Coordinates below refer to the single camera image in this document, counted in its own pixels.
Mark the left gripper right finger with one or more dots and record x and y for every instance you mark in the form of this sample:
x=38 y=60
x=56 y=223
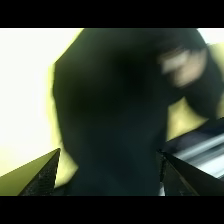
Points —
x=180 y=181

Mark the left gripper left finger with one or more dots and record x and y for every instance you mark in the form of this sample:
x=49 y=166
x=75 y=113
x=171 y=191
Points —
x=43 y=176

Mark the black garment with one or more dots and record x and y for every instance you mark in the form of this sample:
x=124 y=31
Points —
x=113 y=110

